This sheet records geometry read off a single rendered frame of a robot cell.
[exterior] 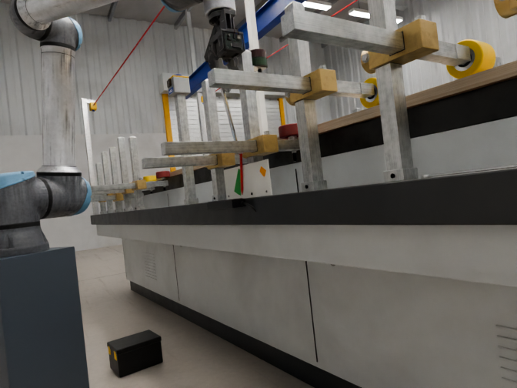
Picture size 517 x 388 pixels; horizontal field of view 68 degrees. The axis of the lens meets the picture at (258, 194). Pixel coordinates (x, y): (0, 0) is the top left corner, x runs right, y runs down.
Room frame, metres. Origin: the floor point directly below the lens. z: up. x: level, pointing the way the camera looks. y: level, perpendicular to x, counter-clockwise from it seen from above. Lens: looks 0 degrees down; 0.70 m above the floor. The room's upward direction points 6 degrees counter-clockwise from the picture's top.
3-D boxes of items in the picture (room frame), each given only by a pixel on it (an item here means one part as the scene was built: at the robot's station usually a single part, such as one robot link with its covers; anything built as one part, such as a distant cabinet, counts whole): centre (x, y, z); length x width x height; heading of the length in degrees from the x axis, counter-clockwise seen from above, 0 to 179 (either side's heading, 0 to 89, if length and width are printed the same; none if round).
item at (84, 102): (3.32, 1.37, 1.20); 0.12 x 0.09 x 1.00; 123
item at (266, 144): (1.14, -0.02, 0.85); 0.14 x 0.06 x 0.05; 33
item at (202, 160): (1.30, 0.16, 0.84); 0.44 x 0.03 x 0.04; 123
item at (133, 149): (2.20, 0.68, 0.88); 0.04 x 0.04 x 0.48; 33
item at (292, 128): (1.19, -0.12, 0.85); 0.08 x 0.08 x 0.11
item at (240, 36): (1.08, 0.05, 1.16); 0.09 x 0.08 x 0.12; 33
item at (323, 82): (0.93, -0.15, 0.95); 0.14 x 0.06 x 0.05; 33
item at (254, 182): (1.17, 0.04, 0.75); 0.26 x 0.01 x 0.10; 33
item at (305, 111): (0.95, -0.14, 0.92); 0.04 x 0.04 x 0.48; 33
